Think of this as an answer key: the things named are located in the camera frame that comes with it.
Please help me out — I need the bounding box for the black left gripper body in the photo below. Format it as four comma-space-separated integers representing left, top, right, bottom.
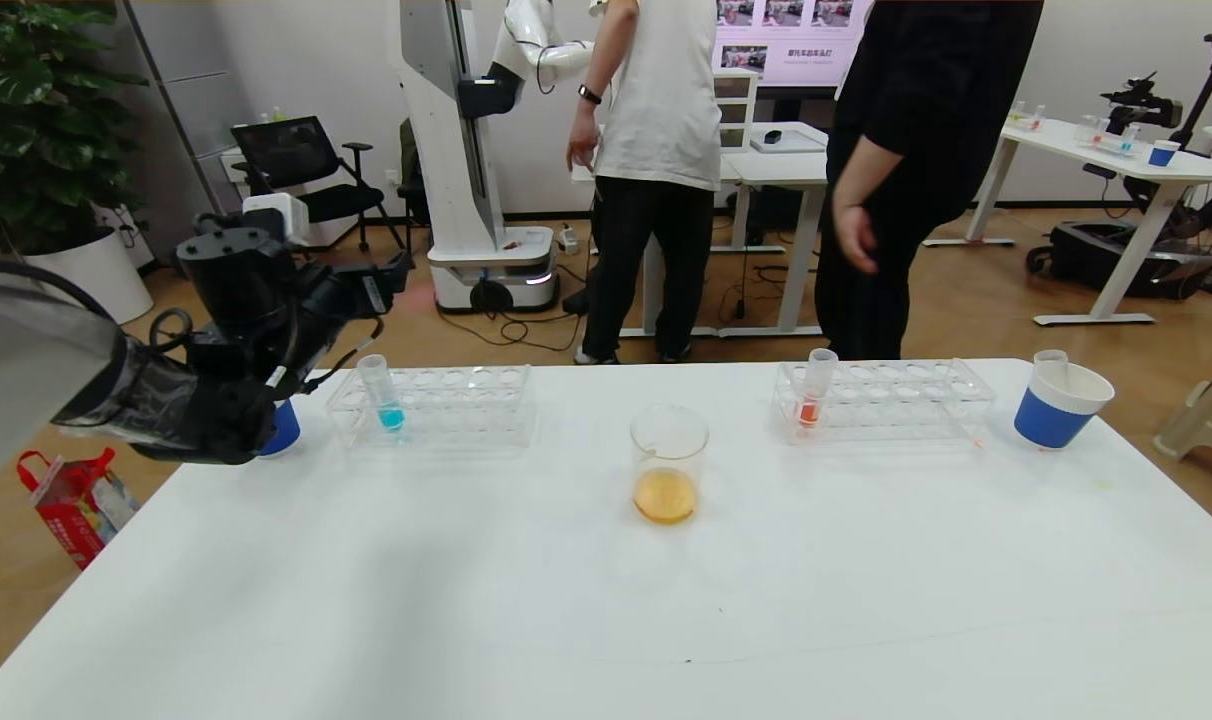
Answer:
305, 263, 395, 328

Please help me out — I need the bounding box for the test tube with blue pigment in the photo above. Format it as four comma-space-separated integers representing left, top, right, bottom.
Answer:
358, 354, 408, 433

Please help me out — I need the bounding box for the clear plastic test tube rack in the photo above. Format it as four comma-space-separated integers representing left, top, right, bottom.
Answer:
772, 358, 997, 445
326, 365, 537, 451

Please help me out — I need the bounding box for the clear glass beaker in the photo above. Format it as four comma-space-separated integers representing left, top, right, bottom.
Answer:
630, 405, 710, 525

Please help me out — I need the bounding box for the test tube with red pigment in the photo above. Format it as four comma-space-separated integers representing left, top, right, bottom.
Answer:
797, 348, 841, 431

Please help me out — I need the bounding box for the black office chair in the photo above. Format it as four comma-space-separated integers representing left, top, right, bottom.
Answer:
232, 116, 417, 281

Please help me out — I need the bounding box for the white humanoid robot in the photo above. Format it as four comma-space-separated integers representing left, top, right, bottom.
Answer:
386, 0, 599, 314

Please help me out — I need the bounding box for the blue white paper cup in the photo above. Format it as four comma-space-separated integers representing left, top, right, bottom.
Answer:
259, 398, 303, 459
1014, 360, 1116, 451

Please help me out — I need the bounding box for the white plant pot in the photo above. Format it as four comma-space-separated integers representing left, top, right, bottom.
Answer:
23, 228, 154, 326

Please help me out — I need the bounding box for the grey metal cabinet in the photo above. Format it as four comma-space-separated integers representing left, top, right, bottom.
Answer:
126, 0, 272, 263

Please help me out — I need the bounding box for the person in white shirt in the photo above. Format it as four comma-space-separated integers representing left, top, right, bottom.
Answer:
566, 0, 725, 366

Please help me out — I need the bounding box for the red shopping bag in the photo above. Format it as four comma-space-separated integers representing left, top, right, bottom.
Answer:
16, 449, 139, 571

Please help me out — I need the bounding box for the white drawer unit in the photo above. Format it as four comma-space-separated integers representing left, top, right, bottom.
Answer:
714, 68, 759, 154

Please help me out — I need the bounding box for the green leafy plant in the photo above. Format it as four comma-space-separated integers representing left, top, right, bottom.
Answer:
0, 0, 152, 256

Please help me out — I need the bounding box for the grey tablet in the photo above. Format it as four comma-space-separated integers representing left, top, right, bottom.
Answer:
749, 131, 829, 156

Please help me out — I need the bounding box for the large display screen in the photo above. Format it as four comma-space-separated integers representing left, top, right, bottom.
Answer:
714, 0, 877, 89

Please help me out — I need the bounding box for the person in black clothes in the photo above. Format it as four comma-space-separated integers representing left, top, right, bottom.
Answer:
814, 0, 1045, 361

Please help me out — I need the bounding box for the long white desk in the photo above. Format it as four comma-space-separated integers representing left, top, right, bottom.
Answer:
923, 116, 1212, 327

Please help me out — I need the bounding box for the black handheld device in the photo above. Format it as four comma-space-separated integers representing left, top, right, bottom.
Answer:
1099, 70, 1184, 134

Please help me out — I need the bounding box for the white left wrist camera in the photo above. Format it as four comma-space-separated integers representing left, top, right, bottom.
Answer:
242, 193, 310, 246

